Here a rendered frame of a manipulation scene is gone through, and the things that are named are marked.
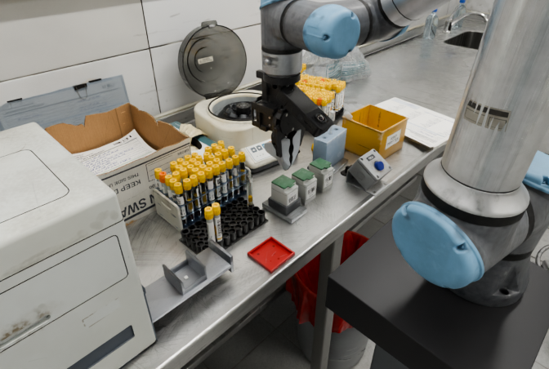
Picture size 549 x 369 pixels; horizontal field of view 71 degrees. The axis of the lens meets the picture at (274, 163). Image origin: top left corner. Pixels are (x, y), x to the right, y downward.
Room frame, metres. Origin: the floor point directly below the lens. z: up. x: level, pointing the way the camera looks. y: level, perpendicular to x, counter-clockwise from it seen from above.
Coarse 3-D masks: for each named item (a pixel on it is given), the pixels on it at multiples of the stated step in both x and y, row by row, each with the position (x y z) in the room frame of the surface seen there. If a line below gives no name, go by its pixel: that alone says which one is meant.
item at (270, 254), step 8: (272, 240) 0.60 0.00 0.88; (256, 248) 0.57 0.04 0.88; (264, 248) 0.58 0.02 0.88; (272, 248) 0.58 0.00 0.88; (280, 248) 0.58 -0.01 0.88; (288, 248) 0.57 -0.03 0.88; (256, 256) 0.55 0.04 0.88; (264, 256) 0.55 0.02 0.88; (272, 256) 0.55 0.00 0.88; (280, 256) 0.55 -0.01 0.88; (288, 256) 0.55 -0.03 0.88; (264, 264) 0.53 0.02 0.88; (272, 264) 0.53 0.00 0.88; (280, 264) 0.53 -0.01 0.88; (272, 272) 0.51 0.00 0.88
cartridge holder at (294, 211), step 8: (272, 200) 0.69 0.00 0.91; (296, 200) 0.69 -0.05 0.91; (272, 208) 0.69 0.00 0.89; (280, 208) 0.68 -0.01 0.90; (288, 208) 0.67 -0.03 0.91; (296, 208) 0.69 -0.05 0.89; (304, 208) 0.69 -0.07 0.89; (280, 216) 0.67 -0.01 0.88; (288, 216) 0.66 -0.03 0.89; (296, 216) 0.66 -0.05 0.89
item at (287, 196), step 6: (276, 186) 0.69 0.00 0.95; (294, 186) 0.70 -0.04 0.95; (276, 192) 0.69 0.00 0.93; (282, 192) 0.68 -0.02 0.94; (288, 192) 0.68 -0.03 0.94; (294, 192) 0.69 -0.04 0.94; (276, 198) 0.69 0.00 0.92; (282, 198) 0.68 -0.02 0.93; (288, 198) 0.68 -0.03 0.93; (294, 198) 0.69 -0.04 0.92; (288, 204) 0.68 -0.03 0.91
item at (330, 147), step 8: (336, 128) 0.92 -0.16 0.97; (344, 128) 0.92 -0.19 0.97; (320, 136) 0.88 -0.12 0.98; (328, 136) 0.88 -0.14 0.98; (336, 136) 0.88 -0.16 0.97; (344, 136) 0.91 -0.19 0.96; (320, 144) 0.85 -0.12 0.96; (328, 144) 0.85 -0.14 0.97; (336, 144) 0.88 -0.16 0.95; (344, 144) 0.92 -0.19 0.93; (320, 152) 0.85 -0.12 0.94; (328, 152) 0.85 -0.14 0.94; (336, 152) 0.88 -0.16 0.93; (312, 160) 0.87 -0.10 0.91; (328, 160) 0.85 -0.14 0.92; (336, 160) 0.89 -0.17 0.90; (344, 160) 0.91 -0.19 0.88; (336, 168) 0.87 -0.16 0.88
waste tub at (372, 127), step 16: (352, 112) 1.03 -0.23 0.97; (368, 112) 1.08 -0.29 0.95; (384, 112) 1.04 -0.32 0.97; (352, 128) 0.97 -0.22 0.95; (368, 128) 0.93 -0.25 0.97; (384, 128) 1.04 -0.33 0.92; (400, 128) 0.97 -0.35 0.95; (352, 144) 0.96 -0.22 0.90; (368, 144) 0.93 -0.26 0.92; (384, 144) 0.92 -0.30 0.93; (400, 144) 0.98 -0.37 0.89
